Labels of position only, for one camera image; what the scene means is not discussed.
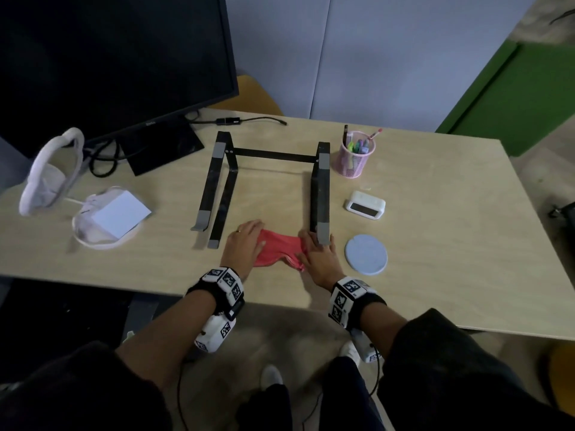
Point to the person's right hand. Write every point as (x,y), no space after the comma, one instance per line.
(321,264)

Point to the person's left hand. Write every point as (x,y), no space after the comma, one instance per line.
(242,252)

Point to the person's right thumb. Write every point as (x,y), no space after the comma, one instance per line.
(303,260)

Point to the person's left thumb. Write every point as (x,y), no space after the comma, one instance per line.
(260,250)

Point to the red cloth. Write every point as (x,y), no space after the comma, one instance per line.
(281,251)

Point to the person's right forearm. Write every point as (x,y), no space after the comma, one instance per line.
(382,327)

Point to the person's left forearm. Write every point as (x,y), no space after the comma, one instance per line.
(170,332)

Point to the left wrist marker tracker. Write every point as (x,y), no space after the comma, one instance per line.
(222,300)

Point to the wrist marker tracker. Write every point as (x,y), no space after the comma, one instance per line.
(222,300)
(350,305)

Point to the round light blue coaster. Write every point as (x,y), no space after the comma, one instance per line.
(366,254)

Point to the right wrist marker tracker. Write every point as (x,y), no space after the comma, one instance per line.
(350,305)

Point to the black laptop stand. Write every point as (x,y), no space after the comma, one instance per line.
(320,192)

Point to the white digital clock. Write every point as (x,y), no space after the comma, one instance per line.
(364,204)

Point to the white right shoe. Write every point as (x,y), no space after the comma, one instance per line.
(350,350)

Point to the white shoe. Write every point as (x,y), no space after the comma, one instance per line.
(350,350)
(271,376)

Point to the pink mesh pen holder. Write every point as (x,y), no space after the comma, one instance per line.
(352,163)

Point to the white left shoe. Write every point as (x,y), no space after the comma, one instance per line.
(271,376)

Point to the purple highlighter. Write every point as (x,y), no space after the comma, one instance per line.
(364,148)

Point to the green highlighter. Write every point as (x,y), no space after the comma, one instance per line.
(359,143)

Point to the black pen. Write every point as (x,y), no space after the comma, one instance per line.
(345,133)

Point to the black monitor stand base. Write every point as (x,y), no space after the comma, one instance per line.
(164,145)

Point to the person's black trouser legs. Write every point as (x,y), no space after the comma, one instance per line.
(341,399)

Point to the white paper card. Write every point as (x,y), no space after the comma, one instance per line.
(119,215)

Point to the pink pencil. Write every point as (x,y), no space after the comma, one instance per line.
(375,133)

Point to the yellow chair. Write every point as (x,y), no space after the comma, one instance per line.
(251,97)

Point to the clear round dish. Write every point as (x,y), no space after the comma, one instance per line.
(92,235)

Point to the black right sleeve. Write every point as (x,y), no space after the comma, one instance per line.
(449,377)

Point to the black sleeve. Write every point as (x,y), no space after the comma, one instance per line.
(449,377)
(76,390)

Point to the black left sleeve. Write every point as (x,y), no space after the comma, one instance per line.
(76,390)

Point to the black computer monitor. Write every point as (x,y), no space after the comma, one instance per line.
(112,58)

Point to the green panel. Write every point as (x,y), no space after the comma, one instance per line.
(521,98)

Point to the yellow stool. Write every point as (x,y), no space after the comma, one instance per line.
(562,377)

